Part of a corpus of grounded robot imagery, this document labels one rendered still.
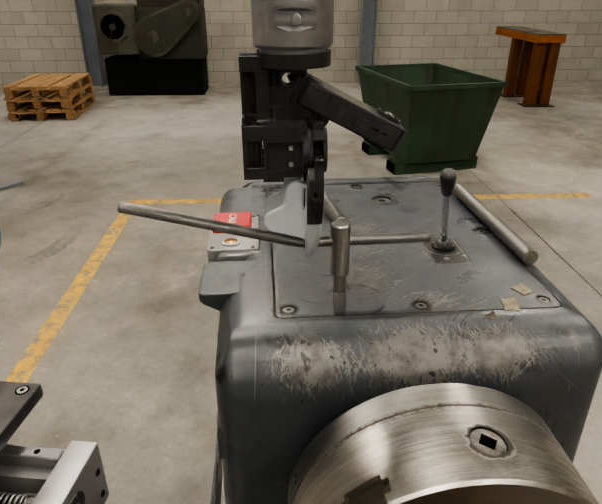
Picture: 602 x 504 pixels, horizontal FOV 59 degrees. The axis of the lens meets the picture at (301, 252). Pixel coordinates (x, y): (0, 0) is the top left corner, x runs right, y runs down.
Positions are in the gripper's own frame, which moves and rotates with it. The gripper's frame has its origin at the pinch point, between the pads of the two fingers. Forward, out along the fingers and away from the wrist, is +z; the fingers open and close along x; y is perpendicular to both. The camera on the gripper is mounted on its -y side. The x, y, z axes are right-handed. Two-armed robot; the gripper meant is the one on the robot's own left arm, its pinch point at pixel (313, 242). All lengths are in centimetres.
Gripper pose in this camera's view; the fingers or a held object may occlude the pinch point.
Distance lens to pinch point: 59.1
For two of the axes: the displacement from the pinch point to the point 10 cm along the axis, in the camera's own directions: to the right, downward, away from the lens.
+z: 0.0, 8.9, 4.5
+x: 0.7, 4.4, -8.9
